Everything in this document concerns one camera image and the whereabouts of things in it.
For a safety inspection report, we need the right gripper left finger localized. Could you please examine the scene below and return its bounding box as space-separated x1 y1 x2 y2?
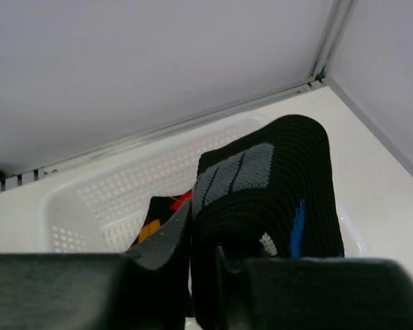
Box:
0 201 191 329

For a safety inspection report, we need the argyle red orange sock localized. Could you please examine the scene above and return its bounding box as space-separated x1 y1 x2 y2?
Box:
129 190 192 249

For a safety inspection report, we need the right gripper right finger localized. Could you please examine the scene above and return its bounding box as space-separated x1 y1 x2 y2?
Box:
215 247 413 329

